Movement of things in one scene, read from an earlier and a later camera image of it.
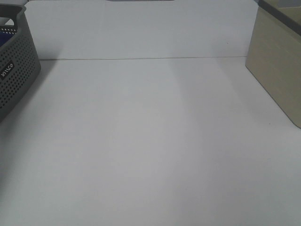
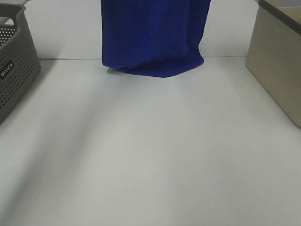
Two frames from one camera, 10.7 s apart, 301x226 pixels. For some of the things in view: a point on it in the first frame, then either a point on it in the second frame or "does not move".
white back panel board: (99, 29) does not move
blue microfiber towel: (4, 36) to (152, 38)
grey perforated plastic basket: (19, 61) does not move
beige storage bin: (273, 55) does not move
